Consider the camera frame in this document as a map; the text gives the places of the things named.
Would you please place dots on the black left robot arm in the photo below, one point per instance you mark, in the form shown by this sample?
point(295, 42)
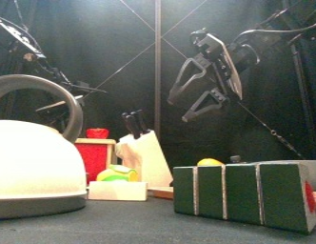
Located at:
point(13, 35)

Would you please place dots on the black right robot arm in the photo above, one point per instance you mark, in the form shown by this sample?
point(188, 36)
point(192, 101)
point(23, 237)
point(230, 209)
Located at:
point(270, 38)

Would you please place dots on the green yellow apple half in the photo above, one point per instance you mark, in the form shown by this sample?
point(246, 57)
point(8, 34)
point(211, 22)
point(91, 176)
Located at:
point(116, 175)

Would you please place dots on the red toy fruit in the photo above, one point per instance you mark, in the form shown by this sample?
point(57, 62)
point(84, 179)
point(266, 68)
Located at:
point(96, 133)

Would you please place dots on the red wooden box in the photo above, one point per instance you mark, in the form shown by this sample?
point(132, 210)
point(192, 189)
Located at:
point(92, 157)

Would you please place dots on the dark round knob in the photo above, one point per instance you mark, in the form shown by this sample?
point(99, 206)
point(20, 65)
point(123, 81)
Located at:
point(235, 159)

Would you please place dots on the yellow toy lemon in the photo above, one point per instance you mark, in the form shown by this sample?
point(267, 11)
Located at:
point(208, 162)

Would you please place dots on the white knife block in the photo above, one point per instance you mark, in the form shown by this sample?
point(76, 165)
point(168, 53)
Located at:
point(150, 158)

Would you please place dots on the green watermelon slice thin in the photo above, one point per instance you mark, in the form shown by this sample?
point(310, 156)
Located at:
point(183, 190)
point(242, 193)
point(210, 191)

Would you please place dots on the white rectangular block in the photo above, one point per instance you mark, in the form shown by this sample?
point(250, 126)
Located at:
point(116, 191)

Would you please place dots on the wooden cutting board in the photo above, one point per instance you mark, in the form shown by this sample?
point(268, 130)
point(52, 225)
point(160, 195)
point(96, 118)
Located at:
point(162, 192)

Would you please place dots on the vertical metal frame pole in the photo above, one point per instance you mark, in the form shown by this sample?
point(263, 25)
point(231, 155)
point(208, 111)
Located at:
point(158, 63)

